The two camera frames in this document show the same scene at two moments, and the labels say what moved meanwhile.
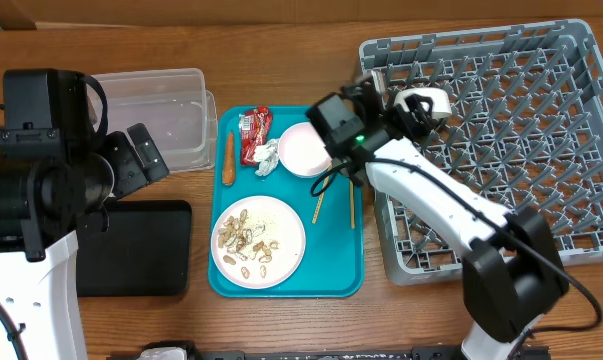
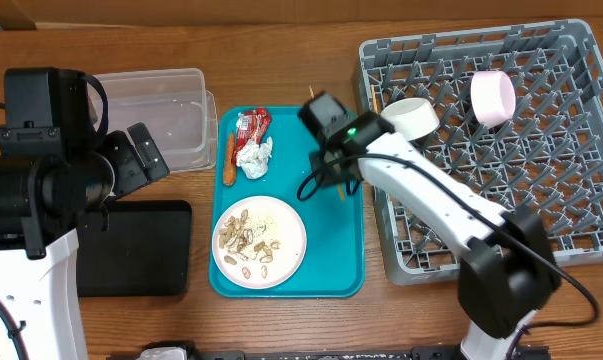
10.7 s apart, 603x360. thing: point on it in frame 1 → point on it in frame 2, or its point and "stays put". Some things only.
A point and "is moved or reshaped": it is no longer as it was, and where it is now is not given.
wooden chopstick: [319, 202] → [339, 183]
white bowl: [439, 98] is moved or reshaped
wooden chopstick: [352, 212] is moved or reshaped
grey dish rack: [535, 122] stays put
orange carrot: [229, 170] stays put
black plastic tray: [145, 252] stays put
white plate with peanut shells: [258, 242] stays put
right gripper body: [395, 114] → [329, 172]
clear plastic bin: [178, 111] stays put
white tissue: [267, 156] is moved or reshaped
